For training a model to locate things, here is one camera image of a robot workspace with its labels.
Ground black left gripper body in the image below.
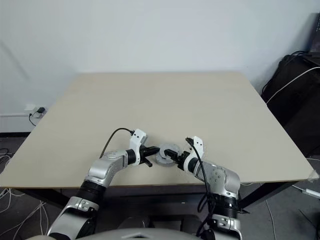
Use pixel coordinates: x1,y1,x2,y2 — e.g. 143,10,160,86
138,144,152,161

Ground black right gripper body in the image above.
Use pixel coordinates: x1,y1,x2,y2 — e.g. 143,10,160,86
174,150,191,169

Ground round hinged motor lid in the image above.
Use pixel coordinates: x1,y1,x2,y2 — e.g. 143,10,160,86
158,142,180,161

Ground dark rounded shape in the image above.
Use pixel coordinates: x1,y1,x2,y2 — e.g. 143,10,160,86
117,216,151,230

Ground silver robot torso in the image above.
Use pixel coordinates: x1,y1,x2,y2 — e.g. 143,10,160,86
86,225,227,240

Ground white power strip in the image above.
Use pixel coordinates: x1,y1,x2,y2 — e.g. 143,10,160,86
23,103,48,119

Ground large black bag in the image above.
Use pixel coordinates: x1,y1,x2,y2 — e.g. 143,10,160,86
260,50,320,158

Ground white bar on floor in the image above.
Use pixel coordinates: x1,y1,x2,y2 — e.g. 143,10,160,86
291,183,320,199

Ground clear tape on table corner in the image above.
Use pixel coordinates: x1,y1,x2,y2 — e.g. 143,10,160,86
308,168,320,181

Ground black laptop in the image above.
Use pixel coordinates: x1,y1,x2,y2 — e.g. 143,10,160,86
305,12,320,59

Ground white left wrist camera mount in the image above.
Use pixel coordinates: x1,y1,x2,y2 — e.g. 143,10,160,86
128,128,149,166

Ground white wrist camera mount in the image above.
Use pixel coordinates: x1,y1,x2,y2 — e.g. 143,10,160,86
181,135,205,172
128,128,149,166

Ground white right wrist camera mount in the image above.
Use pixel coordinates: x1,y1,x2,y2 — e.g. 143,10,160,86
181,135,205,172

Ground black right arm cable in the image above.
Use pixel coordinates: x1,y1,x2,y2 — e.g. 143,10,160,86
184,136,216,239

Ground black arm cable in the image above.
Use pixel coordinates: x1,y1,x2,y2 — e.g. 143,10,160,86
184,136,216,239
99,127,134,159

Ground black table frame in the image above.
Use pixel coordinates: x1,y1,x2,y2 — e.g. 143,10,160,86
0,181,310,211

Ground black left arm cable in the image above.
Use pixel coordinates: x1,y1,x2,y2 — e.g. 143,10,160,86
99,127,134,159

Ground white cable over bag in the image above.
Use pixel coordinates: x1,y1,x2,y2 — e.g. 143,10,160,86
265,65,320,105

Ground white floor cables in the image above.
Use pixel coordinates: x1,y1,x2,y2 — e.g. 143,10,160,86
0,147,50,237

